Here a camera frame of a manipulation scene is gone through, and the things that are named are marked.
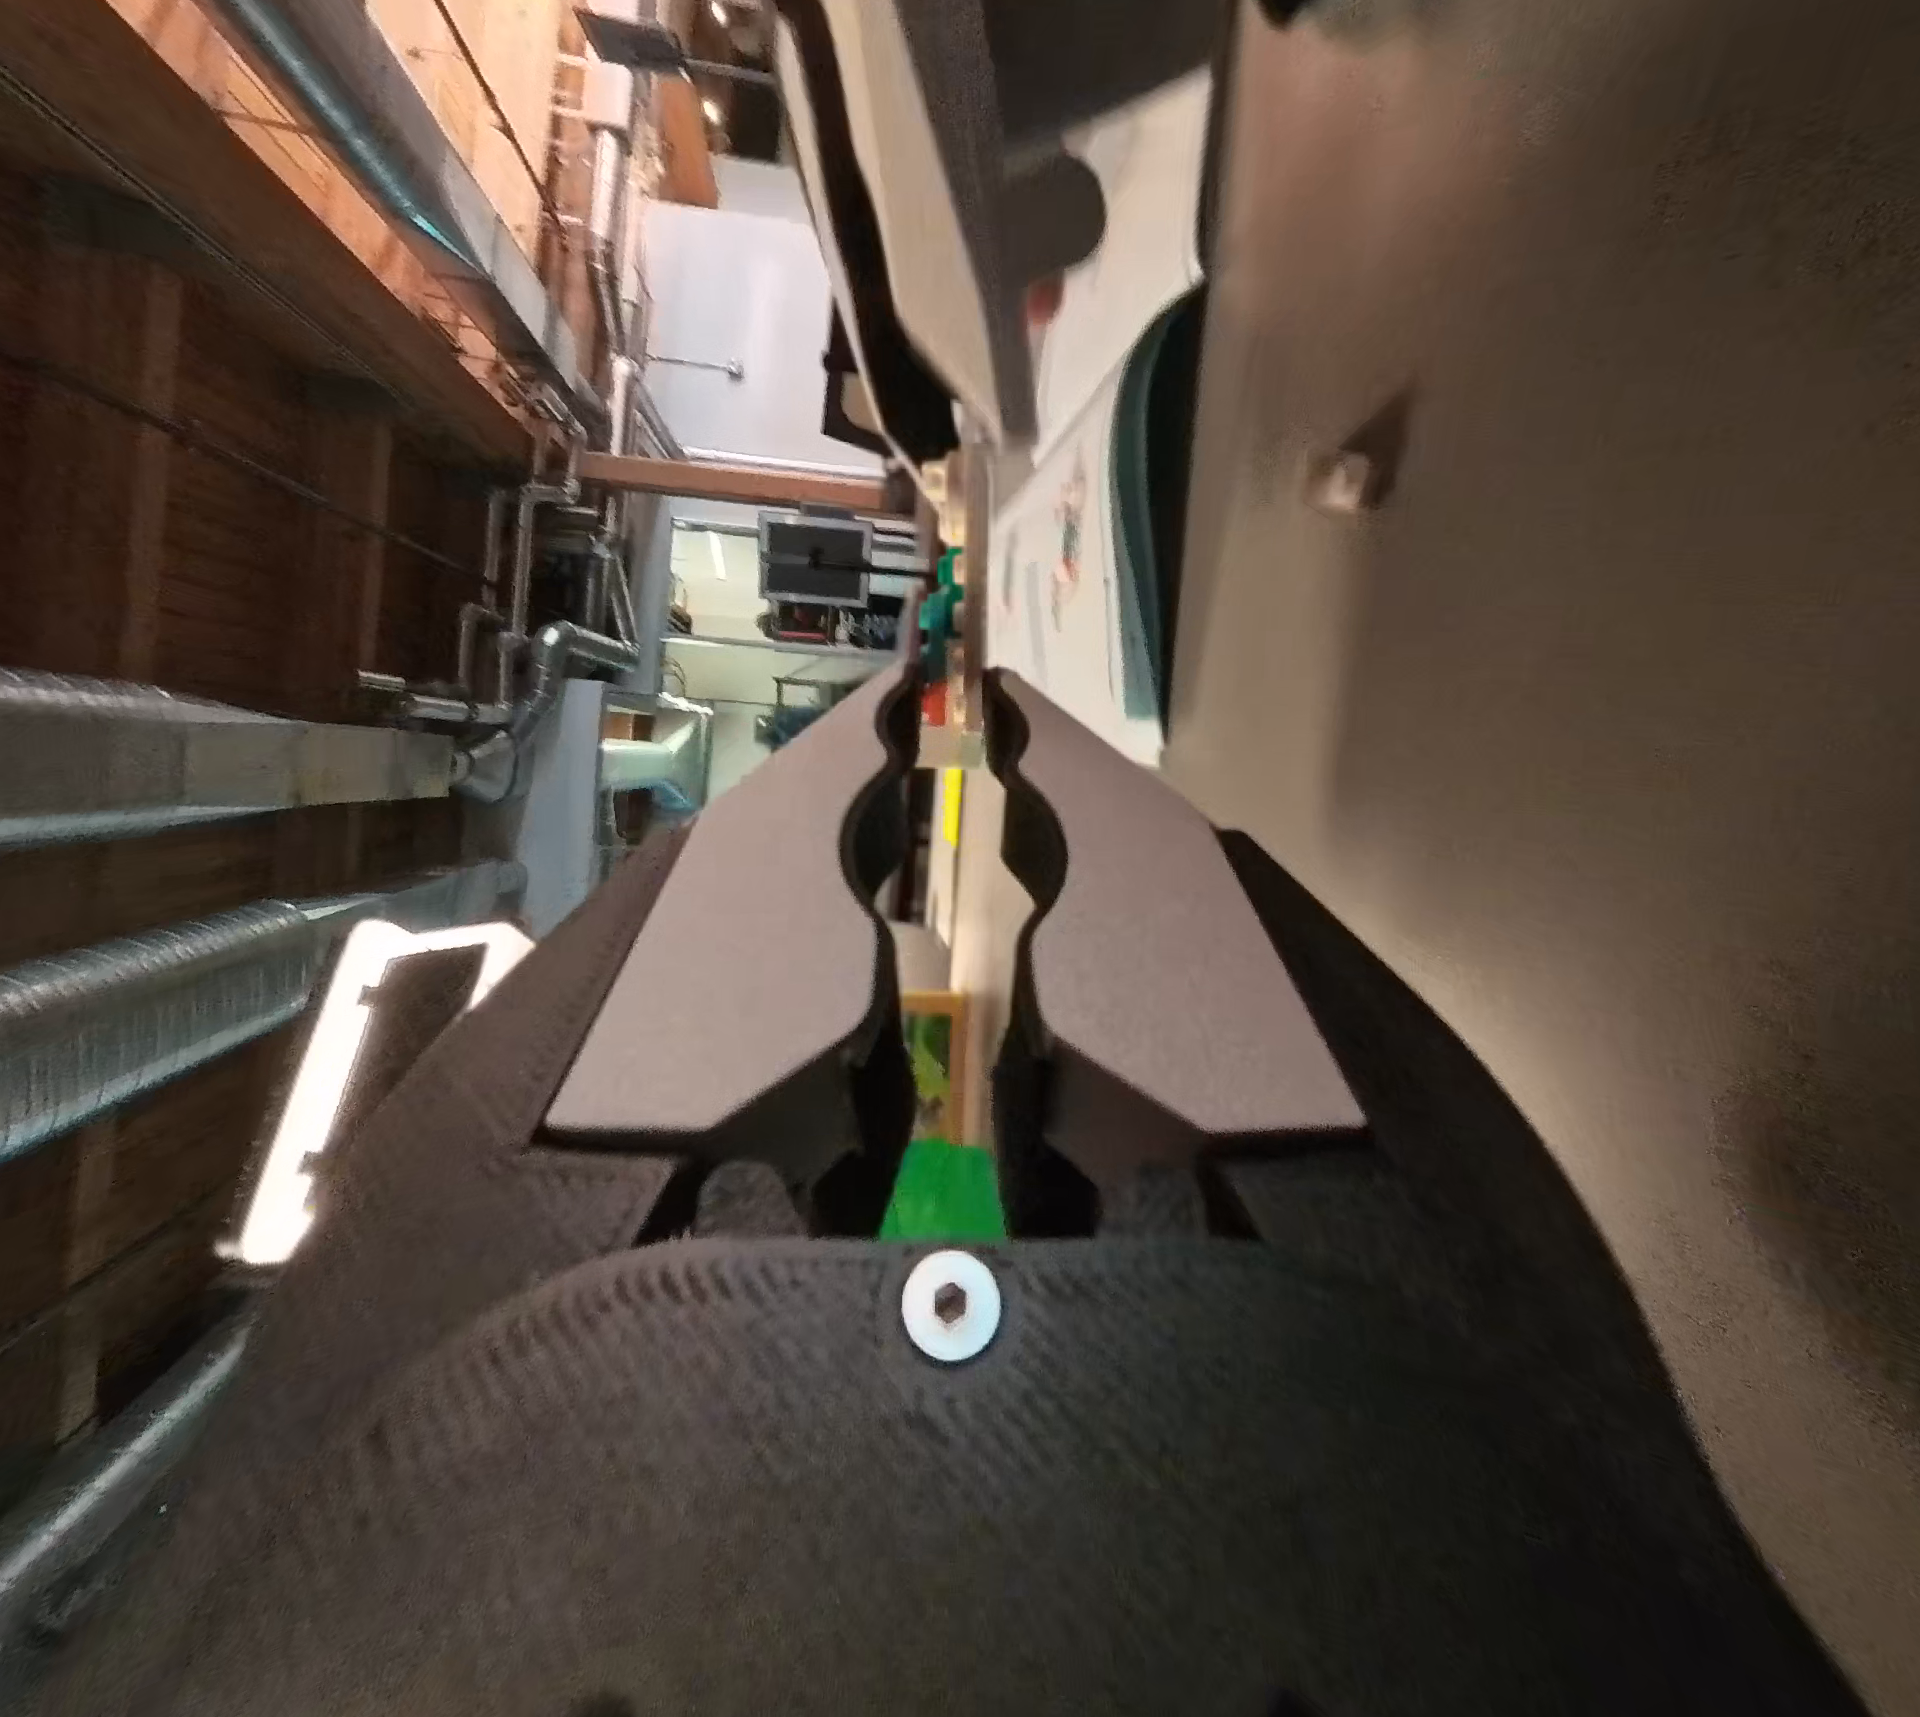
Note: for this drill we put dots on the metal storage shelf rack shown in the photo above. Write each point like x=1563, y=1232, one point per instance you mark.
x=819, y=625

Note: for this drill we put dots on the small white lego piece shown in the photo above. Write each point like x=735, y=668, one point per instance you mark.
x=1350, y=465

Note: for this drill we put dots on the open instruction booklet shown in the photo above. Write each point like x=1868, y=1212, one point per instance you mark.
x=1072, y=517

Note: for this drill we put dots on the green plastic bin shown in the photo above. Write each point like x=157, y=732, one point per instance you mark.
x=942, y=1193

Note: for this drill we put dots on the grey ceiling pipe cluster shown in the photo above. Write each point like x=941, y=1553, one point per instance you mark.
x=525, y=667

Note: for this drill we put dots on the white studio light panel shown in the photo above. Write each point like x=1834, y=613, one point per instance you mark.
x=315, y=1088

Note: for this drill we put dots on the brown wooden beam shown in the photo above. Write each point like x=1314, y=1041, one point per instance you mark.
x=720, y=481

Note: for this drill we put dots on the white lego brick model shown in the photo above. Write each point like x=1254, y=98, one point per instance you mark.
x=975, y=547

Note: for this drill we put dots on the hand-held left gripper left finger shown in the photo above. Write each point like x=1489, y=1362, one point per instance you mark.
x=720, y=968

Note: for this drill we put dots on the long flat ceiling duct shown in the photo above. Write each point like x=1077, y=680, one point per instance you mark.
x=330, y=82

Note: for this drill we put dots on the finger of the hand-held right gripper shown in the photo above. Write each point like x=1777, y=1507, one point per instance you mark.
x=944, y=96
x=870, y=293

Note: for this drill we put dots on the metal exhaust hood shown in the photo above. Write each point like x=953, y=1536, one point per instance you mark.
x=653, y=765

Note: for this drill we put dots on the yellow lego set box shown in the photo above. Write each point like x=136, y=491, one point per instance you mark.
x=932, y=1058

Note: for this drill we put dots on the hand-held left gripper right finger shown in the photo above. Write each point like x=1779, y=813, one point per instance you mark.
x=1170, y=968

